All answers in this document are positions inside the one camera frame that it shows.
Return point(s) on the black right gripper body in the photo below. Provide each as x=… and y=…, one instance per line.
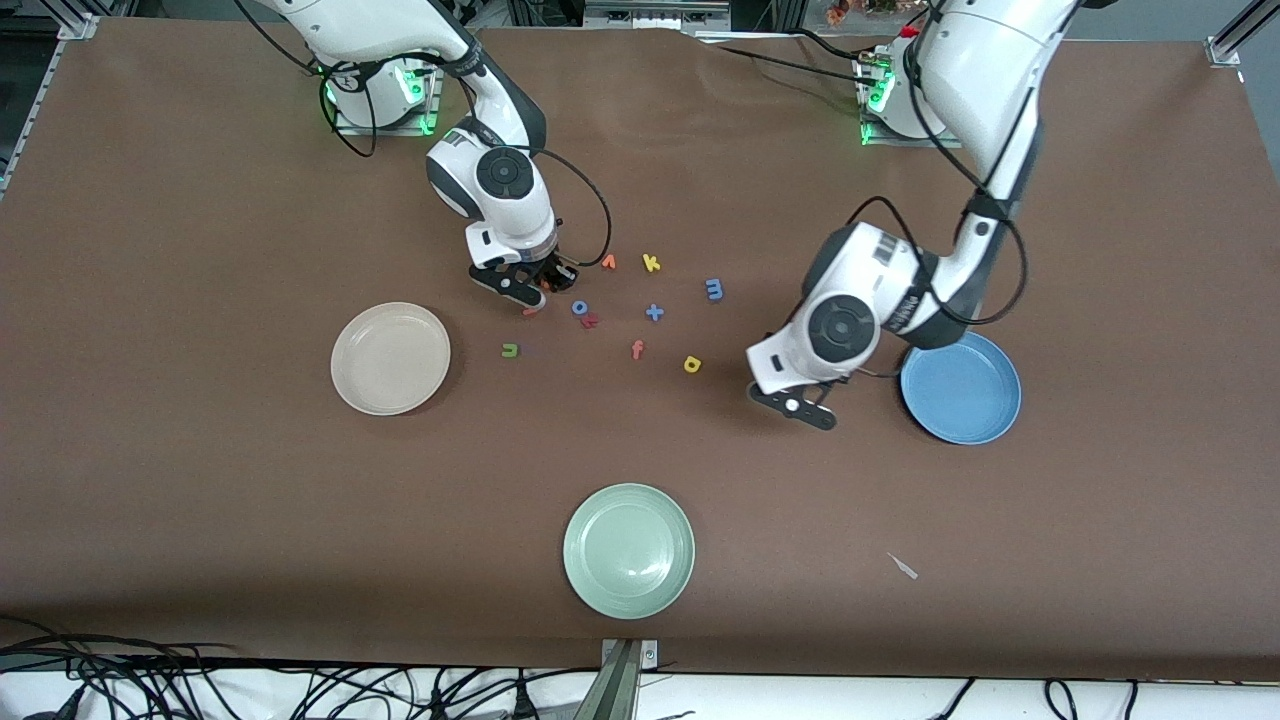
x=546, y=268

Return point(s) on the blue foam letter m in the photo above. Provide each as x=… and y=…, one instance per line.
x=714, y=290

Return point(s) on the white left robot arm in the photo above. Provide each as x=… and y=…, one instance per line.
x=850, y=310

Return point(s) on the beige round plate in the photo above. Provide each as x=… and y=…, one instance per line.
x=390, y=360

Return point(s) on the green round plate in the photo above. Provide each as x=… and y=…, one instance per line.
x=628, y=552

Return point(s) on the small orange object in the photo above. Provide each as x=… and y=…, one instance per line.
x=837, y=12

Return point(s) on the blue round plate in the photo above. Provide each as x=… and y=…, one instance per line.
x=975, y=400

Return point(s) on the small white paper scrap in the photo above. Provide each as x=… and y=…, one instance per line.
x=903, y=567

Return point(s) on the aluminium table edge profile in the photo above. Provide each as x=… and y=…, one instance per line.
x=25, y=120

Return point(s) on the aluminium profile corner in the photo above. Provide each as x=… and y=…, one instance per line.
x=1235, y=35

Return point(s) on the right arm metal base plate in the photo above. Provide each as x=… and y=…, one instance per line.
x=437, y=100

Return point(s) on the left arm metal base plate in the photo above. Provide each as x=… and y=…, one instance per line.
x=880, y=140

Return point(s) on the grey metal mounting bracket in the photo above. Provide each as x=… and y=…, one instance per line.
x=615, y=690

